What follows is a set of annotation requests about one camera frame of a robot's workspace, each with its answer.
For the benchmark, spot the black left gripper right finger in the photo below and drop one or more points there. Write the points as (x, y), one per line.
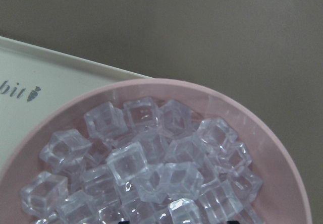
(233, 222)

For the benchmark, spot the pink bowl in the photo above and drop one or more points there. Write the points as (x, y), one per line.
(282, 198)

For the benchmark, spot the pile of clear ice cubes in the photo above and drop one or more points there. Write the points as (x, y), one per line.
(147, 162)

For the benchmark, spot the cream rabbit tray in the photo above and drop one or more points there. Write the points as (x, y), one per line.
(35, 81)

